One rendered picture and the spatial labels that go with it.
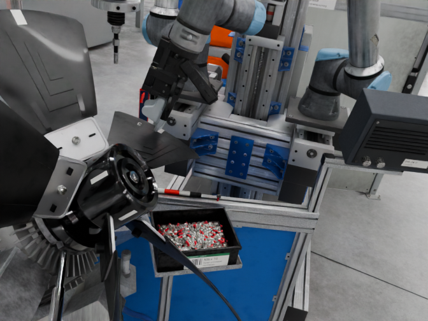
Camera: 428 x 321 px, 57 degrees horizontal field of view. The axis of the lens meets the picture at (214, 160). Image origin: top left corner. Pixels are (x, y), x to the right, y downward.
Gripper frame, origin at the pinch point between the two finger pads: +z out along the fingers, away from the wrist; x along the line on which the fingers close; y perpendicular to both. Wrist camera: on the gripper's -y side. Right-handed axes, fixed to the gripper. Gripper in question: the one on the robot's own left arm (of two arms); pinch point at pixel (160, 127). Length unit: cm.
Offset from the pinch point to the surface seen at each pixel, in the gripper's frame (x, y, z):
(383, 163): -8, -59, -11
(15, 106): 26.1, 23.5, -7.1
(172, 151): 8.3, -4.1, 0.1
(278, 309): -12, -66, 57
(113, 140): 10.5, 8.4, 1.5
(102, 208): 37.4, 5.5, -3.1
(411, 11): -157, -116, -52
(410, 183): -180, -213, 53
